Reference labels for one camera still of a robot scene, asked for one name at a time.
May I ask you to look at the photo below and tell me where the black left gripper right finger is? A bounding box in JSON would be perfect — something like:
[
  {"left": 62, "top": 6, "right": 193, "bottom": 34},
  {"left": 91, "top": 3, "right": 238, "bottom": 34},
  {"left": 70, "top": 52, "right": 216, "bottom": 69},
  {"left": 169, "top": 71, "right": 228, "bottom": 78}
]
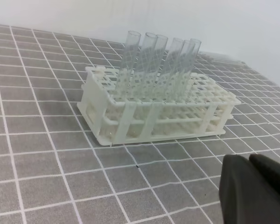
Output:
[{"left": 249, "top": 154, "right": 280, "bottom": 195}]

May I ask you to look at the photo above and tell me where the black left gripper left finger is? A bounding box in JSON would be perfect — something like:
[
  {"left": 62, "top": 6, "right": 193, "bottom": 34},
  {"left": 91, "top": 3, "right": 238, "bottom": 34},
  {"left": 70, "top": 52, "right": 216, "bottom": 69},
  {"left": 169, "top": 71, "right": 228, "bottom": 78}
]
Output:
[{"left": 219, "top": 154, "right": 280, "bottom": 224}]

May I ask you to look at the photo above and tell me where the clear glass test tube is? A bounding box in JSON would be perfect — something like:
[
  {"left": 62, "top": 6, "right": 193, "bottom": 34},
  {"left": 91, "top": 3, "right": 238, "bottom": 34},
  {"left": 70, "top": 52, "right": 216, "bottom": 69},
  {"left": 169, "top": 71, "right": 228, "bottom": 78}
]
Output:
[{"left": 179, "top": 38, "right": 201, "bottom": 97}]

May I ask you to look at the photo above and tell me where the clear test tube in rack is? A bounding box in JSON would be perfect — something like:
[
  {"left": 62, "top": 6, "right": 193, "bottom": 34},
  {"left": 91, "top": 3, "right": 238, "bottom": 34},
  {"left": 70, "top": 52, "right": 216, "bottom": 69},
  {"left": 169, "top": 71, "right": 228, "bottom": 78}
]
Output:
[
  {"left": 169, "top": 40, "right": 195, "bottom": 100},
  {"left": 129, "top": 32, "right": 157, "bottom": 99},
  {"left": 154, "top": 38, "right": 183, "bottom": 101},
  {"left": 141, "top": 35, "right": 168, "bottom": 99},
  {"left": 115, "top": 30, "right": 141, "bottom": 98}
]

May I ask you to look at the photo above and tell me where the white test tube rack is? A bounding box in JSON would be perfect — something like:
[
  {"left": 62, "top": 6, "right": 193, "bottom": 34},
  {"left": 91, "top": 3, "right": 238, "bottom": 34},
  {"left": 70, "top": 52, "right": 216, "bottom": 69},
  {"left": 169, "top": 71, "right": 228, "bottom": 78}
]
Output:
[{"left": 77, "top": 66, "right": 240, "bottom": 146}]

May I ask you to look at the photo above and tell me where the grey checked tablecloth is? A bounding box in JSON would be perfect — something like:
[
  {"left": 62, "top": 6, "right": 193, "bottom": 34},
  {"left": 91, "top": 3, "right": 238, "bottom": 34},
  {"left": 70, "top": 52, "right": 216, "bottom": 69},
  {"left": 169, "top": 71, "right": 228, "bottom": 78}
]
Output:
[{"left": 0, "top": 25, "right": 280, "bottom": 224}]

